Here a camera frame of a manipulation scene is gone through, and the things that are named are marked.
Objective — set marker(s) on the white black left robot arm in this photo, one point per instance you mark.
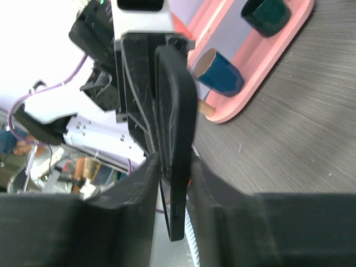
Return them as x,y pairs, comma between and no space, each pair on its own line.
64,114

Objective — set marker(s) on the dark green cup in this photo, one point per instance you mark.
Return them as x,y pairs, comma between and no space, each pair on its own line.
267,17

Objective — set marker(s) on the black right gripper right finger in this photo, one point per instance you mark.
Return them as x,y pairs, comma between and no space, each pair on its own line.
269,229

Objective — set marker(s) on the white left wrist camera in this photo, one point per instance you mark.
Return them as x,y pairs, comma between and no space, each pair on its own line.
141,21

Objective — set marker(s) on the black phone case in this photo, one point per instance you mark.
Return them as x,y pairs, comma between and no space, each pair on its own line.
176,109

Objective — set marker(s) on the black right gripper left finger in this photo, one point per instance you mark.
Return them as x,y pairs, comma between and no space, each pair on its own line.
113,228

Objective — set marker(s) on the pink tiered shelf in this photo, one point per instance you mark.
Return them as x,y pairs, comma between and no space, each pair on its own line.
217,24

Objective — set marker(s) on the blue cup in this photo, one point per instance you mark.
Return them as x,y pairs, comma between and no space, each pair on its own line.
218,73

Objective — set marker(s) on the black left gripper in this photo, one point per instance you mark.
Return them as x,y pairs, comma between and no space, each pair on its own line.
124,70

